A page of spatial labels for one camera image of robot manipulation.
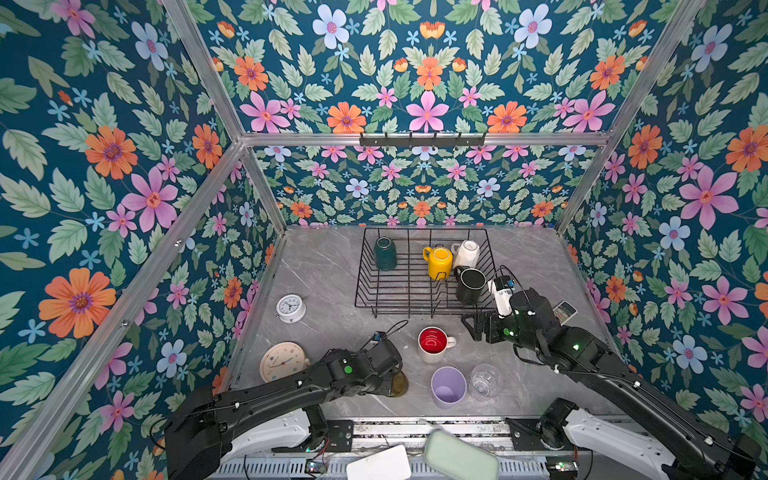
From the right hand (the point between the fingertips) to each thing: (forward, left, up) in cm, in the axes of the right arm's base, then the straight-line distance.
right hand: (474, 314), depth 73 cm
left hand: (-12, +20, -14) cm, 27 cm away
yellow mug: (+24, +6, -8) cm, 27 cm away
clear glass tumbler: (-10, -5, -20) cm, 23 cm away
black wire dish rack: (+27, +11, -16) cm, 33 cm away
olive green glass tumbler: (-12, +19, -16) cm, 27 cm away
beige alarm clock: (-4, +53, -18) cm, 56 cm away
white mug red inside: (+1, +9, -19) cm, 21 cm away
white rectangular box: (-29, +21, -15) cm, 39 cm away
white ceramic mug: (+26, -3, -8) cm, 28 cm away
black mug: (+15, -2, -7) cm, 16 cm away
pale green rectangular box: (-28, +7, -18) cm, 34 cm away
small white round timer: (+12, +54, -16) cm, 58 cm away
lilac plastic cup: (-11, +6, -19) cm, 23 cm away
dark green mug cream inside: (+28, +24, -9) cm, 38 cm away
